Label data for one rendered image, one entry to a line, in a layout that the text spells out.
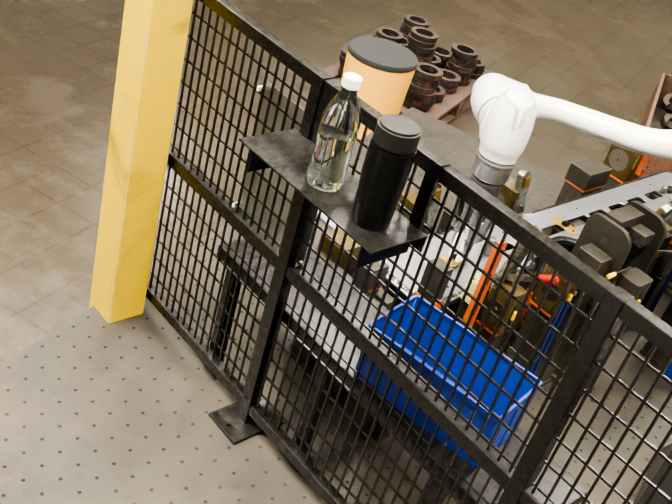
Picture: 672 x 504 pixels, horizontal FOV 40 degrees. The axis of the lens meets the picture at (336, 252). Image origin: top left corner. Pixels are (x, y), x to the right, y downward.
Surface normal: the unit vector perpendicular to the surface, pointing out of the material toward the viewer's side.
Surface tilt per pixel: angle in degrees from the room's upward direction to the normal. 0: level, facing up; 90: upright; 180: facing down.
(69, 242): 0
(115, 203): 90
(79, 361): 0
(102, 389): 0
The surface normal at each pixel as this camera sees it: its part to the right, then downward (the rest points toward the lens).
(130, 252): 0.63, 0.56
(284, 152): 0.24, -0.80
